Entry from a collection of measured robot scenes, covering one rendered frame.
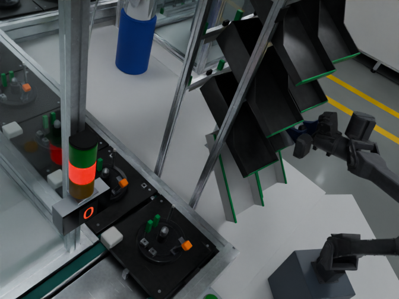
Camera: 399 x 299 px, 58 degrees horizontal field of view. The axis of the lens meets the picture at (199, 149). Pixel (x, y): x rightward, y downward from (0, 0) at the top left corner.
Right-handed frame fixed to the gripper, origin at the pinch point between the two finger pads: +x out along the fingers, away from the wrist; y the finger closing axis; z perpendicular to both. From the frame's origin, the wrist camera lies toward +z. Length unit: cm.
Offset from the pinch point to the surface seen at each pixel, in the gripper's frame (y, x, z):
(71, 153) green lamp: 62, 14, 17
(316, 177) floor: -140, 38, -127
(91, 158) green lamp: 59, 12, 15
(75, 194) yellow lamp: 62, 16, 5
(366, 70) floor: -351, 88, -117
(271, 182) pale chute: -4.2, 7.7, -28.0
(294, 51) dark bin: 12.9, -0.4, 26.6
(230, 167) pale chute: 12.5, 14.1, -15.1
